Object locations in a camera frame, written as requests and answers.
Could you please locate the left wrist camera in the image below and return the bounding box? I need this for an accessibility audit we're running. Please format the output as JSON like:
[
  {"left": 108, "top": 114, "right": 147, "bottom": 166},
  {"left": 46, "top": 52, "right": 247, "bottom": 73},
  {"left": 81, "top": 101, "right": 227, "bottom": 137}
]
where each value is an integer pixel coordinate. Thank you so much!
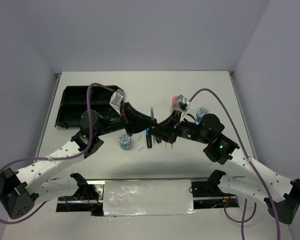
[{"left": 109, "top": 89, "right": 125, "bottom": 112}]

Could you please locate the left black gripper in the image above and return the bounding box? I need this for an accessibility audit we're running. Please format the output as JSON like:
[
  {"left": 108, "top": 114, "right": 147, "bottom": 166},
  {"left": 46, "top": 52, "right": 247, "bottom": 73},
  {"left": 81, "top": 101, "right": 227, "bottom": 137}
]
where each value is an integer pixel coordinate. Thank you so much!
[{"left": 94, "top": 102, "right": 157, "bottom": 137}]

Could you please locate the black compartment organizer tray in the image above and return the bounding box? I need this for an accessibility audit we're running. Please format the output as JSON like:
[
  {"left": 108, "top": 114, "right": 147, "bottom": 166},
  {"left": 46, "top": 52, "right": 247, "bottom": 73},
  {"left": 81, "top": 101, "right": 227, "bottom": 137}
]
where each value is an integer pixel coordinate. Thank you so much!
[{"left": 54, "top": 85, "right": 119, "bottom": 129}]

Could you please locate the silver foil covered panel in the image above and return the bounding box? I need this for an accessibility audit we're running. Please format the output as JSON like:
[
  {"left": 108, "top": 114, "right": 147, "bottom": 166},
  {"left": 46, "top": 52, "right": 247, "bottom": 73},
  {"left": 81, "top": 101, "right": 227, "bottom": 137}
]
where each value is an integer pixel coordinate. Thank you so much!
[{"left": 103, "top": 179, "right": 196, "bottom": 217}]

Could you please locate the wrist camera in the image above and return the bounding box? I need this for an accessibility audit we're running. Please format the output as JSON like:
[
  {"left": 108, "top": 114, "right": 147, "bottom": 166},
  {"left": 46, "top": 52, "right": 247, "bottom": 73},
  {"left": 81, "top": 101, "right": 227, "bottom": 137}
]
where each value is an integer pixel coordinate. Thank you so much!
[
  {"left": 109, "top": 89, "right": 125, "bottom": 112},
  {"left": 178, "top": 94, "right": 190, "bottom": 112}
]

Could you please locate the pink capped small bottle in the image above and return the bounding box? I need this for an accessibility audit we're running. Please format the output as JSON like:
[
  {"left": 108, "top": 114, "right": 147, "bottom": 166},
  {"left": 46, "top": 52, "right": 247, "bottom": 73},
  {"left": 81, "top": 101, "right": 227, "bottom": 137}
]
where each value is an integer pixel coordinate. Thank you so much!
[{"left": 171, "top": 95, "right": 180, "bottom": 111}]

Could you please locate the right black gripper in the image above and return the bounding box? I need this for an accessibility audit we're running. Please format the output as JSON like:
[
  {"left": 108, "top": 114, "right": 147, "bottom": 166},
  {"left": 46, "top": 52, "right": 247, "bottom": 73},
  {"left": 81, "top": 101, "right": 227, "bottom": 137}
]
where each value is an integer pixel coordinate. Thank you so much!
[{"left": 147, "top": 109, "right": 210, "bottom": 144}]

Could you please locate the blue patterned round tin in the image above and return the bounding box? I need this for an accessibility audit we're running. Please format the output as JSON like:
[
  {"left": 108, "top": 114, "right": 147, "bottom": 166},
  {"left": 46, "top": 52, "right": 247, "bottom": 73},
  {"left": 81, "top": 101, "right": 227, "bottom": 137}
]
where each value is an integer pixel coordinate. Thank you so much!
[{"left": 118, "top": 132, "right": 132, "bottom": 150}]

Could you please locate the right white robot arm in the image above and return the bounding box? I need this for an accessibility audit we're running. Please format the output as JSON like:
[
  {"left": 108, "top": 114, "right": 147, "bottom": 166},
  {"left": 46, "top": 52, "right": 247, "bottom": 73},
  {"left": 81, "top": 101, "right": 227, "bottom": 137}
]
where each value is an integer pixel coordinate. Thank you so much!
[{"left": 149, "top": 110, "right": 300, "bottom": 225}]

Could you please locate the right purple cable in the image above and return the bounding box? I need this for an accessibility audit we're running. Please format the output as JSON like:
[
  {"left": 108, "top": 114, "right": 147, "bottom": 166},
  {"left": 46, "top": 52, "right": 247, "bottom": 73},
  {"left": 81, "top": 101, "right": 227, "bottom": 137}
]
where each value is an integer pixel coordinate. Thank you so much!
[{"left": 187, "top": 88, "right": 282, "bottom": 240}]

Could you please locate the pink highlighter marker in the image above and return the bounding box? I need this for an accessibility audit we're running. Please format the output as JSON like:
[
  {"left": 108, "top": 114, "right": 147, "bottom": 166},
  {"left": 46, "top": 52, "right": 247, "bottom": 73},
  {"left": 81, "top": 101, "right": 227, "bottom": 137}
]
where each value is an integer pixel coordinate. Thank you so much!
[{"left": 153, "top": 136, "right": 162, "bottom": 144}]

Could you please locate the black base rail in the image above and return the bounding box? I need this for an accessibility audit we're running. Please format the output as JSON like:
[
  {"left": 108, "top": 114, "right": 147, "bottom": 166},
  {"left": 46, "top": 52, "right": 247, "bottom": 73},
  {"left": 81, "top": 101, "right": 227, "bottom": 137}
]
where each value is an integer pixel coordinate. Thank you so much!
[{"left": 56, "top": 179, "right": 239, "bottom": 217}]

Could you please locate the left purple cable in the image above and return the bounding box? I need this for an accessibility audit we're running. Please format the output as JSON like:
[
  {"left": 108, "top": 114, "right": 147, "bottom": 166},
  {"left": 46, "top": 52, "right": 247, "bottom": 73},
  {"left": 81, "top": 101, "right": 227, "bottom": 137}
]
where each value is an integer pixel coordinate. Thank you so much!
[{"left": 0, "top": 83, "right": 118, "bottom": 225}]

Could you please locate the purple cable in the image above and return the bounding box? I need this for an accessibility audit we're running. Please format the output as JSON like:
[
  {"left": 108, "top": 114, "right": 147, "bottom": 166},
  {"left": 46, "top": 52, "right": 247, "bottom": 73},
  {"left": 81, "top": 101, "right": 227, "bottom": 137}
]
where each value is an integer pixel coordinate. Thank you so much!
[
  {"left": 0, "top": 83, "right": 118, "bottom": 225},
  {"left": 187, "top": 88, "right": 282, "bottom": 240}
]

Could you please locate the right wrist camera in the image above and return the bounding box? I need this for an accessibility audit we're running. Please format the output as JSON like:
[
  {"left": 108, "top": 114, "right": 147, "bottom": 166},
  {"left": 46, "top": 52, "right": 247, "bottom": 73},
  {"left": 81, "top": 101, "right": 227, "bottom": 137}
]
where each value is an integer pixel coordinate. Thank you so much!
[{"left": 178, "top": 94, "right": 190, "bottom": 112}]

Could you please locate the blue highlighter marker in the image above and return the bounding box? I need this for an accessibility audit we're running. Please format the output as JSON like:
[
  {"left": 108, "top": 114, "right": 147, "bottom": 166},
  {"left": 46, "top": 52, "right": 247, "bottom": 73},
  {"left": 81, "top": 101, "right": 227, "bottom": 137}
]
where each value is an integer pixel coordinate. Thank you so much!
[{"left": 145, "top": 128, "right": 153, "bottom": 149}]

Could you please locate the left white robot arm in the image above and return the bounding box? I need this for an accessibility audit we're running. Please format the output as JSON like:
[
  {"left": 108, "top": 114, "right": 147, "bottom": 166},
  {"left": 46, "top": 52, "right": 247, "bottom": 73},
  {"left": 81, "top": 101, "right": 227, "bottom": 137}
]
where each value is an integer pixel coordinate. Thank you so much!
[{"left": 0, "top": 102, "right": 157, "bottom": 224}]

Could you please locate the blue slim pen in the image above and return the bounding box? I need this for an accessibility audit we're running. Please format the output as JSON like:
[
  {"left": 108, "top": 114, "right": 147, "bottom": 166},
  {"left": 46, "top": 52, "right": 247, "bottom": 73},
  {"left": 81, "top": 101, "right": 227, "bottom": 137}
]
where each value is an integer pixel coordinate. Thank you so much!
[{"left": 150, "top": 106, "right": 157, "bottom": 122}]

